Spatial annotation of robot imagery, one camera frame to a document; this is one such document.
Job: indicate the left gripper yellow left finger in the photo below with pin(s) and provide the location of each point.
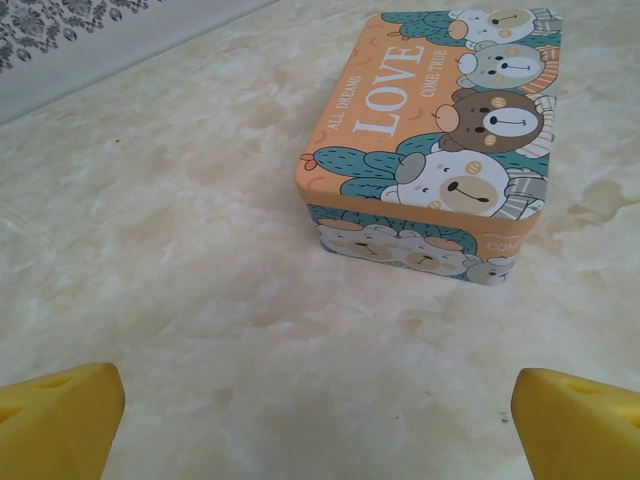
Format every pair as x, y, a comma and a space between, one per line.
55, 425

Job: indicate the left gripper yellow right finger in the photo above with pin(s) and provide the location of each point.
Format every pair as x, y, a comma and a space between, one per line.
580, 430

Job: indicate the orange bear print tin box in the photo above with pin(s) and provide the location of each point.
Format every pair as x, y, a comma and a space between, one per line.
440, 150

